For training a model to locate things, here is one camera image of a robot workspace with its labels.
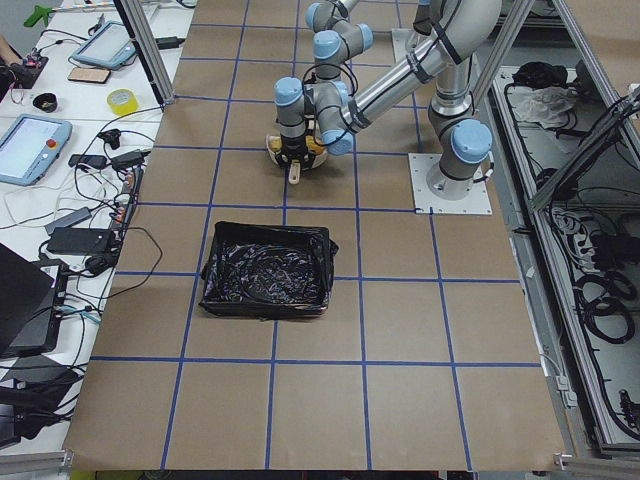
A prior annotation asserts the aluminium frame post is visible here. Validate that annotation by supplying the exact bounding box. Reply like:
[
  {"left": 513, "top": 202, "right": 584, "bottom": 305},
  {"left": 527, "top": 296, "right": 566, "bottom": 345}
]
[{"left": 114, "top": 0, "right": 175, "bottom": 107}]

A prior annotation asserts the teach pendant tablet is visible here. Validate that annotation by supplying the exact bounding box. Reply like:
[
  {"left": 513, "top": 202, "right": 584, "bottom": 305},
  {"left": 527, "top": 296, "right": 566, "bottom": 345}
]
[
  {"left": 71, "top": 21, "right": 137, "bottom": 70},
  {"left": 1, "top": 114, "right": 73, "bottom": 186}
]

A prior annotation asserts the wooden phone stand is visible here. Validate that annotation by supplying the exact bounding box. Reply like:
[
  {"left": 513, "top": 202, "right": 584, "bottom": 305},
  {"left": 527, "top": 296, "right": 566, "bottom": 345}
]
[{"left": 67, "top": 67, "right": 111, "bottom": 84}]

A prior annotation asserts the near teach pendant tablet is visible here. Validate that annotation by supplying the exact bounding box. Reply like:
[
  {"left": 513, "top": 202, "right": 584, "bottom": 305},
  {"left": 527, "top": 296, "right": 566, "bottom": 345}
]
[{"left": 1, "top": 114, "right": 73, "bottom": 186}]

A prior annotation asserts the green clamp tool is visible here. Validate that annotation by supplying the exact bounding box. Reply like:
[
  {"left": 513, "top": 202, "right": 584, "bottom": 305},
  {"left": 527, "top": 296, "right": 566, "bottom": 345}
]
[{"left": 23, "top": 5, "right": 53, "bottom": 28}]

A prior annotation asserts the yellow toy potato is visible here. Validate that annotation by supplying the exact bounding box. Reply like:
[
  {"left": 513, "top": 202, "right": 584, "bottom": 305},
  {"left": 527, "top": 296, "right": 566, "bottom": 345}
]
[{"left": 305, "top": 135, "right": 325, "bottom": 156}]

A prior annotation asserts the power strip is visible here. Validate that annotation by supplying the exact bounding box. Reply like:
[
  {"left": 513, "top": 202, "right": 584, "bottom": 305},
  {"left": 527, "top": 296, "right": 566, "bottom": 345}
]
[{"left": 110, "top": 165, "right": 144, "bottom": 231}]

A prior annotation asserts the black laptop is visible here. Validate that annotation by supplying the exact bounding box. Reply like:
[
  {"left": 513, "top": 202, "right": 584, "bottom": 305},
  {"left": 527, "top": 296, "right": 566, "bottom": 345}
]
[{"left": 1, "top": 245, "right": 69, "bottom": 359}]

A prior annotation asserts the far teach pendant tablet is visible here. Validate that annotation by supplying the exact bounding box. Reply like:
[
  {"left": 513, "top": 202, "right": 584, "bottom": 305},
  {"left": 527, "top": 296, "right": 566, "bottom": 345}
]
[{"left": 71, "top": 21, "right": 137, "bottom": 70}]

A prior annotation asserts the white crumpled cloth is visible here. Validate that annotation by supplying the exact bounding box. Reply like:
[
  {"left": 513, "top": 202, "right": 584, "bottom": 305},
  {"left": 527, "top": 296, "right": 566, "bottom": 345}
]
[{"left": 513, "top": 86, "right": 577, "bottom": 129}]

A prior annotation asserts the black power adapter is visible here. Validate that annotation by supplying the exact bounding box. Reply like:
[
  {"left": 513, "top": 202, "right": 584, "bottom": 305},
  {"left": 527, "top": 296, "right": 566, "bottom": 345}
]
[{"left": 47, "top": 227, "right": 115, "bottom": 255}]

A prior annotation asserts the small black bowl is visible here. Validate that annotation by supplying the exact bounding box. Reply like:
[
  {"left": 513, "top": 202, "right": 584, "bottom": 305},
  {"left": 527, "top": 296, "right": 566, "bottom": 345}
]
[{"left": 32, "top": 92, "right": 58, "bottom": 113}]

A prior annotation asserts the person hand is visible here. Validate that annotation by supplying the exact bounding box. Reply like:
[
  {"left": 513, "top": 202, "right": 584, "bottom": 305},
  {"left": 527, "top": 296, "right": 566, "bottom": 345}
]
[{"left": 0, "top": 35, "right": 22, "bottom": 66}]

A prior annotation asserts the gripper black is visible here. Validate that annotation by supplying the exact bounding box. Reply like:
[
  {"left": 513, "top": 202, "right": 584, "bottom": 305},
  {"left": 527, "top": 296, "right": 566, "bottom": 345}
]
[{"left": 275, "top": 135, "right": 316, "bottom": 170}]

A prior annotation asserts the beige plastic dustpan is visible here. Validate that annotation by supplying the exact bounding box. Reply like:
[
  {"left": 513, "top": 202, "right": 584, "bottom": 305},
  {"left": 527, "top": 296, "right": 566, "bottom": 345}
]
[{"left": 265, "top": 130, "right": 328, "bottom": 185}]

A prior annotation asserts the yellow tape roll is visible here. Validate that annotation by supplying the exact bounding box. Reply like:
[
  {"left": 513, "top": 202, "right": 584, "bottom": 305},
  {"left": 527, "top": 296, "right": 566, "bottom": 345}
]
[{"left": 107, "top": 88, "right": 139, "bottom": 117}]

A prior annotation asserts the bin with black bag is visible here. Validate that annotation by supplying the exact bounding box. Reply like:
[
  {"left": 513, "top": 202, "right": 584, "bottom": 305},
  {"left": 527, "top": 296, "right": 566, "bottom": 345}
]
[{"left": 199, "top": 221, "right": 339, "bottom": 320}]

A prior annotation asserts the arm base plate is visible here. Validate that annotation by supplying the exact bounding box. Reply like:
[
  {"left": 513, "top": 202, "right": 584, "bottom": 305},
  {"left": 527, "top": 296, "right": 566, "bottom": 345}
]
[
  {"left": 408, "top": 153, "right": 492, "bottom": 216},
  {"left": 391, "top": 28, "right": 420, "bottom": 62}
]

